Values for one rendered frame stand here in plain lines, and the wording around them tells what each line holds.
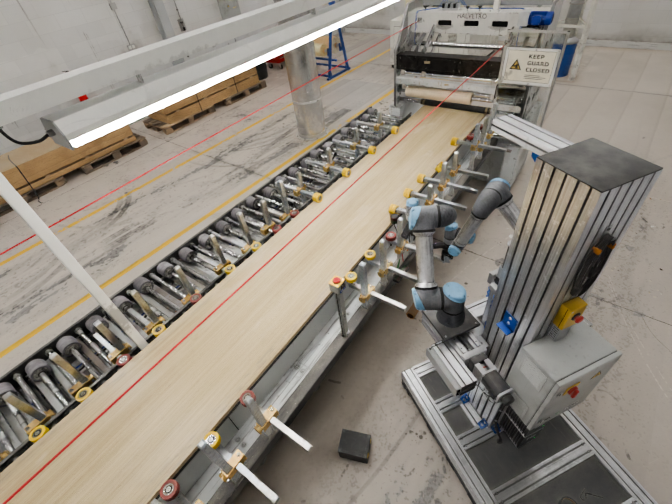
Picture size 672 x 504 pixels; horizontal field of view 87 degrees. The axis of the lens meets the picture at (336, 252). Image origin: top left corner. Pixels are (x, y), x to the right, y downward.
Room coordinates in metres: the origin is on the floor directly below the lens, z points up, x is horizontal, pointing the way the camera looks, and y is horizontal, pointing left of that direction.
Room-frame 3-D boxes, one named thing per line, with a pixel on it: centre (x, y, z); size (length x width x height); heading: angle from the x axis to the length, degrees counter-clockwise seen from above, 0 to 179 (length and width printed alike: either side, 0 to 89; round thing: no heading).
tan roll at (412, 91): (4.04, -1.62, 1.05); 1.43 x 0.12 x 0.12; 49
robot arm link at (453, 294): (1.12, -0.56, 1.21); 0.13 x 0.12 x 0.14; 82
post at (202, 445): (0.60, 0.67, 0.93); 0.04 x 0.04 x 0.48; 49
